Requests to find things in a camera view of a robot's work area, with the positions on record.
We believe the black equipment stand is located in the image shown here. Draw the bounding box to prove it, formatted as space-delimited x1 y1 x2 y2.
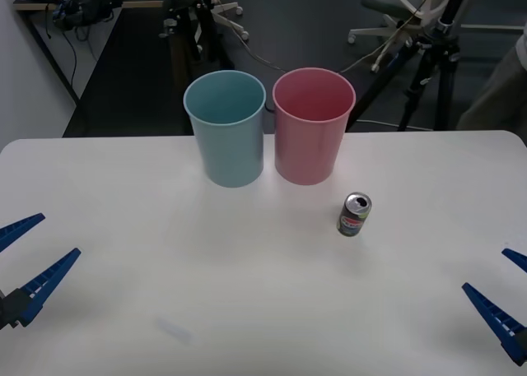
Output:
158 0 232 75

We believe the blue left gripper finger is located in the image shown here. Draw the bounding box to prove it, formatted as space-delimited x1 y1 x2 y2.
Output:
0 248 82 332
0 212 47 254

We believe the black camera tripod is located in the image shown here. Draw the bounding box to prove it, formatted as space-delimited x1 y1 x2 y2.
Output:
348 0 475 132

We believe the pale blue plastic bin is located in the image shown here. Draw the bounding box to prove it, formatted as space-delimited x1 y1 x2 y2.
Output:
183 70 266 188

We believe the black drink can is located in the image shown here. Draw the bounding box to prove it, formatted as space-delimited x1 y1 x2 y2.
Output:
337 192 374 239

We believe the wooden-edged work desk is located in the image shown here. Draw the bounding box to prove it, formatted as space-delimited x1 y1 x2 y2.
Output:
12 0 170 104

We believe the pink plastic bin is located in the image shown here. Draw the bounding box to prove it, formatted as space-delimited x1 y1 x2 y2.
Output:
272 67 357 187

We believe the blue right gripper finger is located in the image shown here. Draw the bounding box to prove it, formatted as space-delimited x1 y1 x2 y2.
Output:
461 281 527 367
501 248 527 276

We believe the white chair base with castors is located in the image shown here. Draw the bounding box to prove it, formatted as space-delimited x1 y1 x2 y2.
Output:
211 3 250 42

